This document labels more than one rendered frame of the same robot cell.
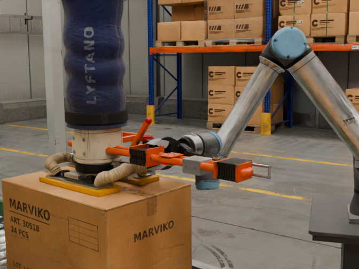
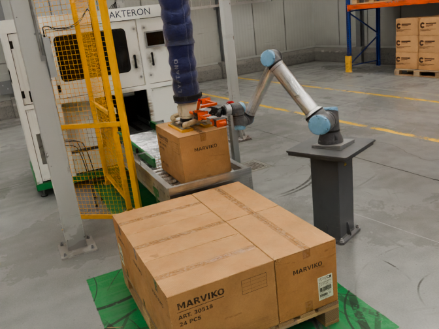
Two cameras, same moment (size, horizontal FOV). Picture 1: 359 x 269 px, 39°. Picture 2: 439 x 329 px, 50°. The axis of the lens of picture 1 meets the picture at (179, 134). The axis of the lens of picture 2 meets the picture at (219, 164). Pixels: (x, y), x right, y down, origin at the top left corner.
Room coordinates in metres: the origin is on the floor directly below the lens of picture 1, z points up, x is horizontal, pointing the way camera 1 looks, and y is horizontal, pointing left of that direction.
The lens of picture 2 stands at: (-1.48, -1.56, 1.81)
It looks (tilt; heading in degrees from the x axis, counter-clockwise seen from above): 18 degrees down; 26
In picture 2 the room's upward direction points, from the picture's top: 7 degrees counter-clockwise
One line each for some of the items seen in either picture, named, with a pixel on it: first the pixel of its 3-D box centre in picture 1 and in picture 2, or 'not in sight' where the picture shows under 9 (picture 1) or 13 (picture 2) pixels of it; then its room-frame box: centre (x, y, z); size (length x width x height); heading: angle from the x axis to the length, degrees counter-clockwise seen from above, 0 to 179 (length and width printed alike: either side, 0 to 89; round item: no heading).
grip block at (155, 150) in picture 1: (147, 155); (200, 115); (1.66, 0.11, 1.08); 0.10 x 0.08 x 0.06; 139
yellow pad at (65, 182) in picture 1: (78, 179); (179, 125); (1.75, 0.36, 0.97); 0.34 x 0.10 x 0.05; 49
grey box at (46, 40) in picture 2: not in sight; (49, 57); (1.37, 1.20, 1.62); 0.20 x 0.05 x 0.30; 49
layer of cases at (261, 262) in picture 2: not in sight; (214, 253); (0.91, -0.26, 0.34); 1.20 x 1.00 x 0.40; 49
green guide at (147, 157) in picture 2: not in sight; (127, 145); (2.36, 1.37, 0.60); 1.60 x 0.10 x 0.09; 49
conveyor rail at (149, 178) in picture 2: not in sight; (132, 164); (2.09, 1.14, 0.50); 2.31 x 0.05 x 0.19; 49
